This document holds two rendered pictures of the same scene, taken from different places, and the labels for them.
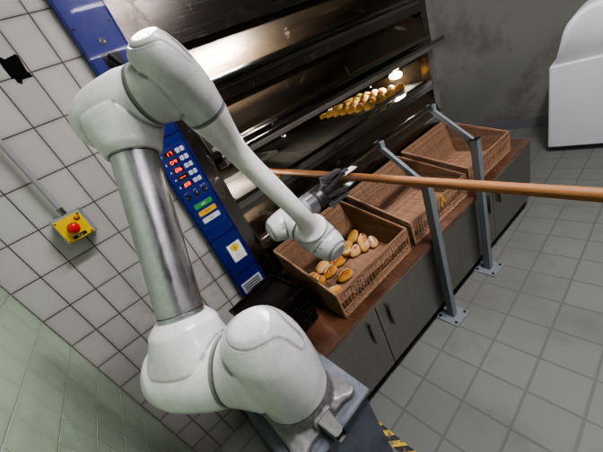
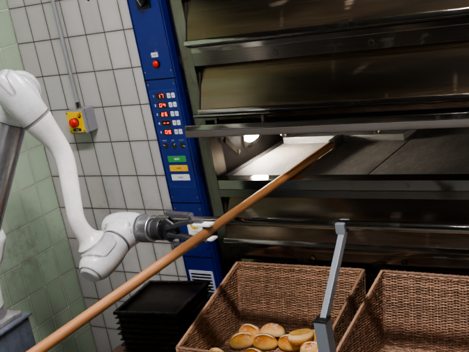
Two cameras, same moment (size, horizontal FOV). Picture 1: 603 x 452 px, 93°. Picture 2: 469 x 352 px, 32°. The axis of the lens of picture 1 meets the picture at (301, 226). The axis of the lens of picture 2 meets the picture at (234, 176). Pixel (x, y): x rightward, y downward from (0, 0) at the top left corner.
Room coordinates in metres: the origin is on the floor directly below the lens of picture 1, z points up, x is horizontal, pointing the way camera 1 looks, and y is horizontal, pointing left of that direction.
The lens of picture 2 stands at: (0.02, -2.46, 2.04)
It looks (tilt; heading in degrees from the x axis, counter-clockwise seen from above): 16 degrees down; 61
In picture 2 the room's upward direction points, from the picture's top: 11 degrees counter-clockwise
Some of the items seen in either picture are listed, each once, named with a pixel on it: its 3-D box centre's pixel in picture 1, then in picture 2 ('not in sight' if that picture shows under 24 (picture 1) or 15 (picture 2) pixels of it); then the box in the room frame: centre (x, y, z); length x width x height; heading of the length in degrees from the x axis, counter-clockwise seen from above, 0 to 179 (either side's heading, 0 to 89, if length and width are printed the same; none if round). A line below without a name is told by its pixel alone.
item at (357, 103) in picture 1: (360, 100); not in sight; (2.48, -0.88, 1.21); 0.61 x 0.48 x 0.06; 26
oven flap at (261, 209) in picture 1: (359, 152); (449, 224); (1.83, -0.55, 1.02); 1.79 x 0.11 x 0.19; 116
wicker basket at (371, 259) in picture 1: (341, 249); (274, 326); (1.33, -0.15, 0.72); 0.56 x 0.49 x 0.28; 117
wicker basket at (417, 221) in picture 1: (405, 195); (436, 344); (1.59, -0.68, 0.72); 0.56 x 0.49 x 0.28; 115
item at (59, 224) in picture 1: (74, 225); (81, 119); (1.12, 0.77, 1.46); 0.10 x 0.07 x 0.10; 116
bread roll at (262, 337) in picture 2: (329, 270); (264, 340); (1.34, -0.04, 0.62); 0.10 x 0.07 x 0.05; 123
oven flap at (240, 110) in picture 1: (334, 69); (430, 72); (1.83, -0.55, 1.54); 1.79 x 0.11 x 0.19; 116
